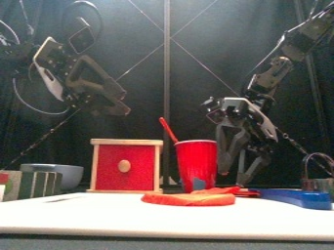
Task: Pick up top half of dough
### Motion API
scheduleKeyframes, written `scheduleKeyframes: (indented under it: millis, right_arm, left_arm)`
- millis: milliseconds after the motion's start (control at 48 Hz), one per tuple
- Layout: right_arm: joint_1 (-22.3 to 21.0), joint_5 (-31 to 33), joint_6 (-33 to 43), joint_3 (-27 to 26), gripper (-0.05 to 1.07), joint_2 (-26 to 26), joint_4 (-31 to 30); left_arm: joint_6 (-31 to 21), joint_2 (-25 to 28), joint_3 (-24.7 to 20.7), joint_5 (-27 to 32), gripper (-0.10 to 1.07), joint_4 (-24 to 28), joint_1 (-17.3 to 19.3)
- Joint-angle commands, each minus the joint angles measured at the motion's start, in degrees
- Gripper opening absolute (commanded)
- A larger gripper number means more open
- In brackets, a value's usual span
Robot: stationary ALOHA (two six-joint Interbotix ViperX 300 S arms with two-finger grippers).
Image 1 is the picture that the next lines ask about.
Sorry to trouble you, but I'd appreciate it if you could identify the small black stick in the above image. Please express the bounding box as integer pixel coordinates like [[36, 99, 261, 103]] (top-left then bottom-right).
[[43, 195, 74, 203]]

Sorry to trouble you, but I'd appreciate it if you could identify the red plastic cup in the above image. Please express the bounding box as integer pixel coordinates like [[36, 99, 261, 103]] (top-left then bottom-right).
[[174, 140, 218, 193]]

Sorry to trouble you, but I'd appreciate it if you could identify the metal frame pole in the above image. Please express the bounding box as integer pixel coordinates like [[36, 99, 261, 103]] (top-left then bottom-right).
[[162, 0, 173, 187]]

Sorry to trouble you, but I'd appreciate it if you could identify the red plastic spoon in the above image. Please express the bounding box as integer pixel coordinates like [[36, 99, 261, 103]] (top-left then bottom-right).
[[158, 116, 181, 145]]

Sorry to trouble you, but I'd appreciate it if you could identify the wooden box with red panel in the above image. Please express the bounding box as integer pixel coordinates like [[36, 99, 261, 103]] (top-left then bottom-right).
[[87, 138, 165, 193]]

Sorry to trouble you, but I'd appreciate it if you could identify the striped rectangular toy block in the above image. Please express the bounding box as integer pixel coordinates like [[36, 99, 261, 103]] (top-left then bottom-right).
[[0, 170, 64, 202]]

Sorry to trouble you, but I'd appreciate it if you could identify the blue bowl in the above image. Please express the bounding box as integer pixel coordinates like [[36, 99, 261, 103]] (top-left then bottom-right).
[[20, 163, 85, 191]]

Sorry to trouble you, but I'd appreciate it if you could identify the white cutting board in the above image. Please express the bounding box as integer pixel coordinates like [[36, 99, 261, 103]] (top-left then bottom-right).
[[0, 191, 334, 242]]

